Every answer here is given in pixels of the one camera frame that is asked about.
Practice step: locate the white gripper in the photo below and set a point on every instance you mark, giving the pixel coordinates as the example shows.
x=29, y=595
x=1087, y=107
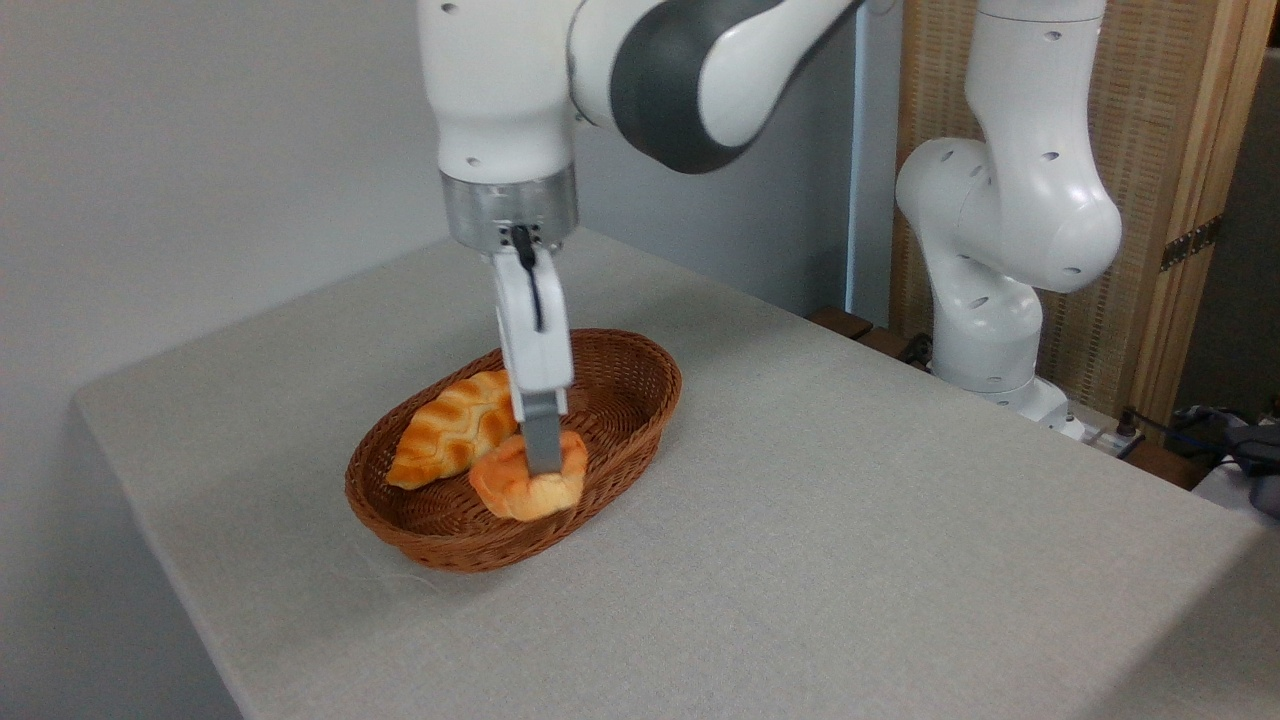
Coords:
x=540, y=355

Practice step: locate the white vertical post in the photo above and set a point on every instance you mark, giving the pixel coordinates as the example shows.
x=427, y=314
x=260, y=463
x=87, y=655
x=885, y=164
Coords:
x=870, y=150

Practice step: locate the dark metal screen hinge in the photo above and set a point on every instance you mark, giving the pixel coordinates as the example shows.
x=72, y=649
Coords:
x=1190, y=243

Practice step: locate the grey fabric tablecloth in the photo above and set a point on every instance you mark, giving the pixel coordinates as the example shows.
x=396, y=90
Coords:
x=800, y=550

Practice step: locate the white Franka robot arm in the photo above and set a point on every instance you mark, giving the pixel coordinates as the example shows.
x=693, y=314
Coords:
x=500, y=90

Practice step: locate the brown wicker basket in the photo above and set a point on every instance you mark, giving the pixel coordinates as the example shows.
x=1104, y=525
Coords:
x=480, y=540

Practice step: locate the wooden bamboo folding screen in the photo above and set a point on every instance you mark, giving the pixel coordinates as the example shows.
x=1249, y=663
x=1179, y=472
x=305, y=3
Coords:
x=1150, y=100

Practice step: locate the long striped bread loaf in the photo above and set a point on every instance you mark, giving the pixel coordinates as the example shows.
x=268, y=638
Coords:
x=445, y=430

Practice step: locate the round orange bread bun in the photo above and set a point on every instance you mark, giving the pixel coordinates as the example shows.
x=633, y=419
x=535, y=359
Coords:
x=520, y=497

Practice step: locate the white power strip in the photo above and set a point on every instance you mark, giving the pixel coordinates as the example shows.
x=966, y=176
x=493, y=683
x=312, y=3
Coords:
x=1105, y=438

